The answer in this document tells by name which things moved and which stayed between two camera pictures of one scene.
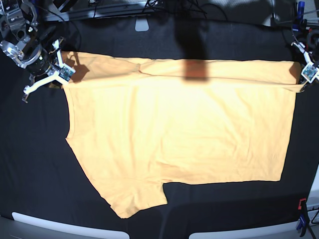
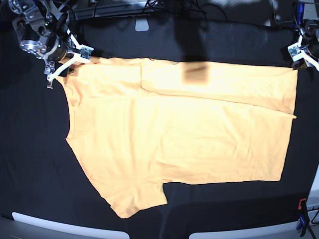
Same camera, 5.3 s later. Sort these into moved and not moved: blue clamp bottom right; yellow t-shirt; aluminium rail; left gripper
Moved: left gripper
Not moved: yellow t-shirt; blue clamp bottom right; aluminium rail
